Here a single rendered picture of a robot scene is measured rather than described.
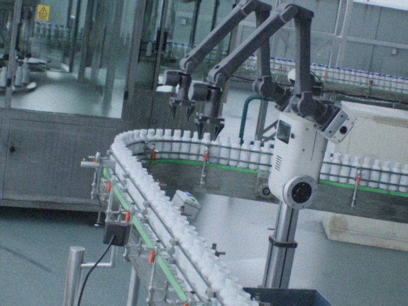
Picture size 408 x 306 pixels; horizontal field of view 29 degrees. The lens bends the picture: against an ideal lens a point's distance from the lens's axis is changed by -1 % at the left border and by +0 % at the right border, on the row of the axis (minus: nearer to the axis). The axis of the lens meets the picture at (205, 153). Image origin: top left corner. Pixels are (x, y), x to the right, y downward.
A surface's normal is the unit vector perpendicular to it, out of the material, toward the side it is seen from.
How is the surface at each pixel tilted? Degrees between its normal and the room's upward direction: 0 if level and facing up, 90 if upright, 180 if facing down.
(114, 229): 78
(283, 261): 90
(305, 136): 90
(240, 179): 90
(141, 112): 90
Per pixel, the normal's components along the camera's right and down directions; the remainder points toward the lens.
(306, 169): 0.25, 0.40
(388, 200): -0.03, 0.20
